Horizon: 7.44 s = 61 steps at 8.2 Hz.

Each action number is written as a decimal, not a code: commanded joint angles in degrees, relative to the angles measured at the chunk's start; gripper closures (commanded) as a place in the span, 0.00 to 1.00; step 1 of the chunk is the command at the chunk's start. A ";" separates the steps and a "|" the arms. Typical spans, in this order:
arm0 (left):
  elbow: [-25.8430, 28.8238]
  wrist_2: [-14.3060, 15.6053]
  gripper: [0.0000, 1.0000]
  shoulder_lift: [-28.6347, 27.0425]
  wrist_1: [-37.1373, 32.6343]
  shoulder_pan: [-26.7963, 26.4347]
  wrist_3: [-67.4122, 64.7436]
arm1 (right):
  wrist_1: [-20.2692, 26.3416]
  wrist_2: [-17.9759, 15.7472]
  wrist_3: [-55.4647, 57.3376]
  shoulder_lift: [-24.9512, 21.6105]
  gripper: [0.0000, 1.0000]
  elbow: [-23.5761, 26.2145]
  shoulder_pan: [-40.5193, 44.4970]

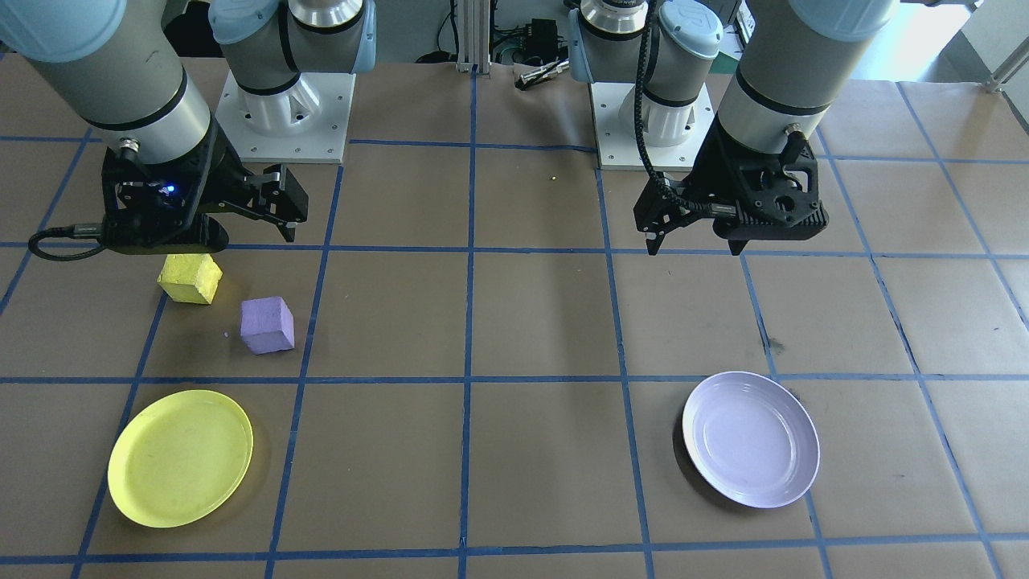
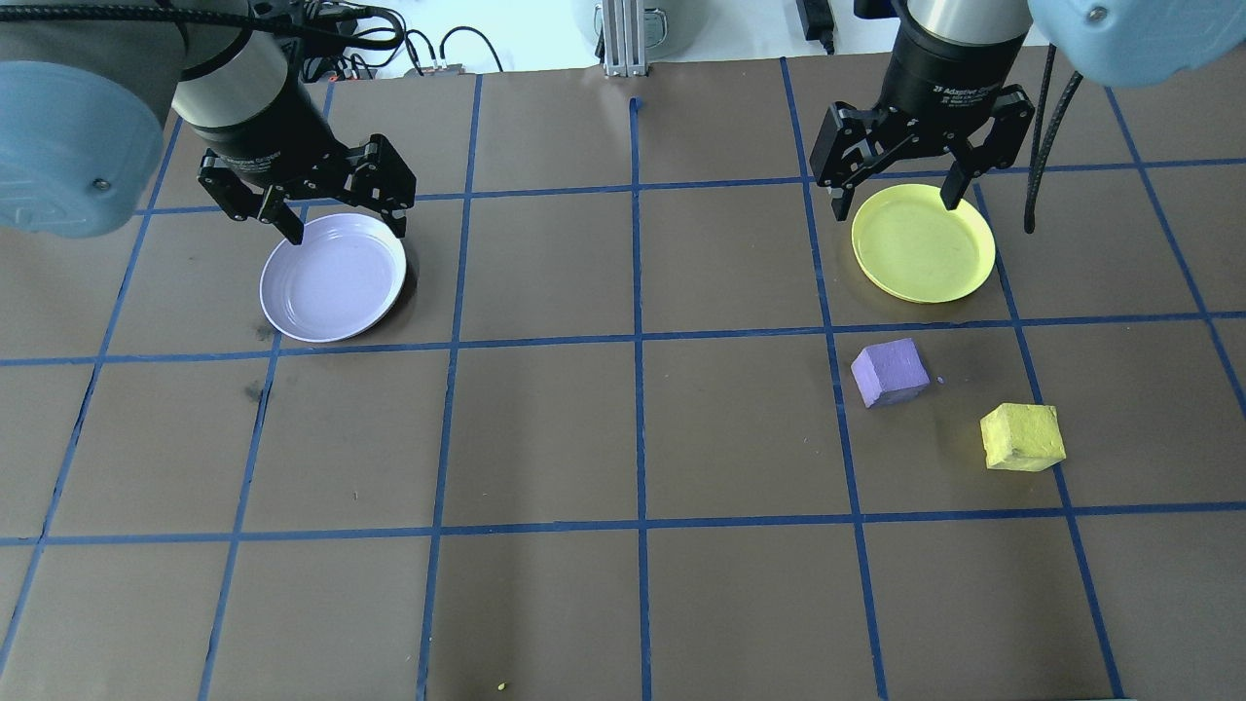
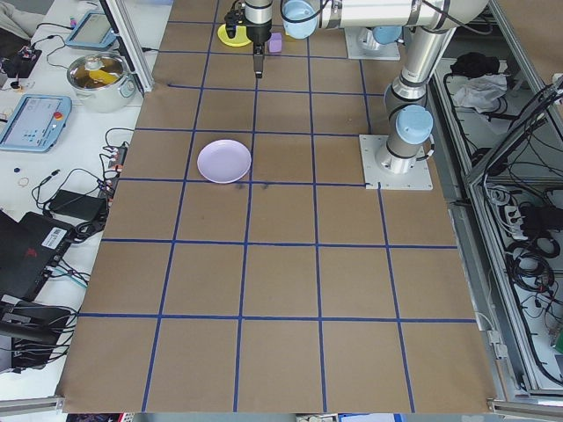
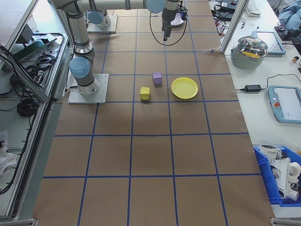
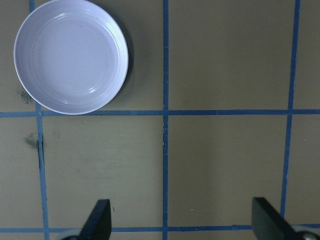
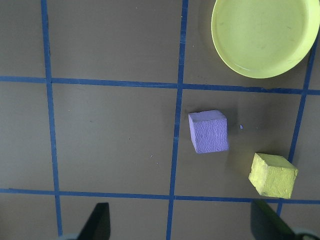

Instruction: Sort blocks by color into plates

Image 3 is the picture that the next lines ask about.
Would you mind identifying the yellow plate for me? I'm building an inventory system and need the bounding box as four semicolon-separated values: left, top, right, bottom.
217;22;253;48

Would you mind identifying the purple plate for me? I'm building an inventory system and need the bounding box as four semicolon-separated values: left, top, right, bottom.
196;139;253;186

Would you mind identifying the steel cooking pot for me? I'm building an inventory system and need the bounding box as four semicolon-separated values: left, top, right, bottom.
66;52;135;114

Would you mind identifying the glass pot lid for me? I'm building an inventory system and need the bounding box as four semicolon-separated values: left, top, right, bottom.
67;52;128;90

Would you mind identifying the blue teach pendant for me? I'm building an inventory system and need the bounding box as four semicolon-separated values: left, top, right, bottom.
65;11;120;51
0;94;73;154

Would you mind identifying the black power strip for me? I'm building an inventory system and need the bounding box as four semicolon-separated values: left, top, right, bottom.
99;143;130;200

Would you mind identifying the black cloth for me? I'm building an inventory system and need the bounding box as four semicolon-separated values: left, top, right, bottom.
450;51;502;78

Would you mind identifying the white cloth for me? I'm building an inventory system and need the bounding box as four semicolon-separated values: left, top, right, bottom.
452;73;511;116

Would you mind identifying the black power adapter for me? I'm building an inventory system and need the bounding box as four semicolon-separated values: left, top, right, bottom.
45;189;107;220

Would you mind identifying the black circuit board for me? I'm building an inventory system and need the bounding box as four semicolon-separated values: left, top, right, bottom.
3;45;44;76

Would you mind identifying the grey cloth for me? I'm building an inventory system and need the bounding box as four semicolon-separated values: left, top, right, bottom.
0;0;55;40

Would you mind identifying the white power strip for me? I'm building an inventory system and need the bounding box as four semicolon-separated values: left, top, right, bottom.
499;202;527;241

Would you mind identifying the black laptop with white label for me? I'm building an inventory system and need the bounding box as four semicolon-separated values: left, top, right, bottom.
0;209;75;303

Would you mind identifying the black electronics box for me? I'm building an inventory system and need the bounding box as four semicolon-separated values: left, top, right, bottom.
0;302;75;371

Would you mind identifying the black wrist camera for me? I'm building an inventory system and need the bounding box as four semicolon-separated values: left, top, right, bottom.
223;1;246;39

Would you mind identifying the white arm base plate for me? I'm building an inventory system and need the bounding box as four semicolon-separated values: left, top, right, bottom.
359;134;435;192
344;26;402;61

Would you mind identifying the aluminium profile post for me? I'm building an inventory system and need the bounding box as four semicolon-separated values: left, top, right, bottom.
99;0;156;92

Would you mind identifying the V-shaped metal bar frame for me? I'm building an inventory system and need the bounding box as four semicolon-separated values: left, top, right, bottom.
428;0;563;408

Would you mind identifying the black cable bundle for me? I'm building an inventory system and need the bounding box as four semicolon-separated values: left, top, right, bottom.
505;236;558;291

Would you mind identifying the aluminium profile rail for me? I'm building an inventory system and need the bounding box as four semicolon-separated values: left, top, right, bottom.
0;394;66;417
486;397;563;415

